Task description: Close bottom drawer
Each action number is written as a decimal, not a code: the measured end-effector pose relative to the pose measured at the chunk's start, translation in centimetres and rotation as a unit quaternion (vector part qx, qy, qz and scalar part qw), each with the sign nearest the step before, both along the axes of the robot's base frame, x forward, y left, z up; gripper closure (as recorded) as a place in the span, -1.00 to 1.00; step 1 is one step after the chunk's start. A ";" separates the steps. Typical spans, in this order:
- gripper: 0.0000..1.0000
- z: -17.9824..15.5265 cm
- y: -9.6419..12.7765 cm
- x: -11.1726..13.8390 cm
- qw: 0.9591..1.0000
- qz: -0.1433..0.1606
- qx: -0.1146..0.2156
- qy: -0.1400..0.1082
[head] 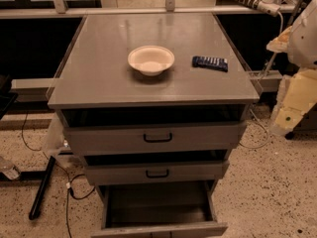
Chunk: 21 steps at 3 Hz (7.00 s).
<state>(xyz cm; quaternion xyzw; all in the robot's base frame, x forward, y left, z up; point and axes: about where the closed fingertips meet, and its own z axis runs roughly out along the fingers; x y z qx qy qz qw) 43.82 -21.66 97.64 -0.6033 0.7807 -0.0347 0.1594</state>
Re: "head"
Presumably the white paper bowl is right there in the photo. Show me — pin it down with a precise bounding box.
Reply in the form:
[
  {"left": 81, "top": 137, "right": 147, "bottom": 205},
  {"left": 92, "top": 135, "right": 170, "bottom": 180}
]
[{"left": 128, "top": 46, "right": 174, "bottom": 76}]

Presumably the black floor cable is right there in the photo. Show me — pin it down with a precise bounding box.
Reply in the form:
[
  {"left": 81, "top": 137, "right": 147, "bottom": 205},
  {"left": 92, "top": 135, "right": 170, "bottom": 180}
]
[{"left": 20, "top": 110, "right": 96, "bottom": 238}]

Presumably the dark blue snack packet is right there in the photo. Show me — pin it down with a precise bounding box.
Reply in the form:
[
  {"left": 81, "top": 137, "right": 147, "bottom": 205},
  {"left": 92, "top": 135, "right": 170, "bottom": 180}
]
[{"left": 192, "top": 56, "right": 228, "bottom": 72}]

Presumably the grey drawer cabinet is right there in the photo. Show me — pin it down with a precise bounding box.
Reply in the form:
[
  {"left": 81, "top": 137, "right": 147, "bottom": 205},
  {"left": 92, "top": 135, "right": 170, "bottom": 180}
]
[{"left": 47, "top": 12, "right": 262, "bottom": 229}]

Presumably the white cable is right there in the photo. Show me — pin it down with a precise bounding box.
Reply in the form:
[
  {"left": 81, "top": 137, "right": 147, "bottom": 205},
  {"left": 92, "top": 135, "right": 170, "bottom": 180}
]
[{"left": 238, "top": 10, "right": 285, "bottom": 151}]

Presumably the white power strip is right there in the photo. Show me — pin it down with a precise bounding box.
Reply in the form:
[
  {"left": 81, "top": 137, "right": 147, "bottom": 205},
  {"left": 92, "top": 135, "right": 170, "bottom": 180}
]
[{"left": 235, "top": 0, "right": 280, "bottom": 17}]

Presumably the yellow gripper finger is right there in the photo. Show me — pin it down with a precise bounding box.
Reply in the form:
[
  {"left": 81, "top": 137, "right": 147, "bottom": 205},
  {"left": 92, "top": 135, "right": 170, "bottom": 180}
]
[{"left": 266, "top": 27, "right": 291, "bottom": 54}]

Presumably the grey drawer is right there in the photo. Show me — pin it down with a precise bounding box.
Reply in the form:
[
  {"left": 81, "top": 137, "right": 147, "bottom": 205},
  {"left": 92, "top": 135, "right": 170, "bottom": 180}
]
[
  {"left": 64, "top": 105, "right": 246, "bottom": 156},
  {"left": 91, "top": 181, "right": 227, "bottom": 238},
  {"left": 85, "top": 151, "right": 229, "bottom": 185}
]

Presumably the clear plastic bottle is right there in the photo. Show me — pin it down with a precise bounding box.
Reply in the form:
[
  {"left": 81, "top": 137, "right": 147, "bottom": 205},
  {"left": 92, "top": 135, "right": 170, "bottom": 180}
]
[{"left": 0, "top": 157, "right": 21, "bottom": 180}]

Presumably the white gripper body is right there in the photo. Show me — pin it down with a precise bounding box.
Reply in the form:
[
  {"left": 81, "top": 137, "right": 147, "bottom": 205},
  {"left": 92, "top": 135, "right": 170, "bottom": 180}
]
[{"left": 269, "top": 68, "right": 317, "bottom": 136}]

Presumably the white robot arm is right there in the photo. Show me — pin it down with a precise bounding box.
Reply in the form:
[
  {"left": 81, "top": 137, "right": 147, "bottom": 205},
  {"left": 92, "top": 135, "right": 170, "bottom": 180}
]
[{"left": 266, "top": 0, "right": 317, "bottom": 136}]

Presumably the black bar on floor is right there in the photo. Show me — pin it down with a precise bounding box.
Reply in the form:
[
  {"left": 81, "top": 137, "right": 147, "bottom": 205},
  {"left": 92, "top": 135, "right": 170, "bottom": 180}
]
[{"left": 29, "top": 157, "right": 55, "bottom": 220}]

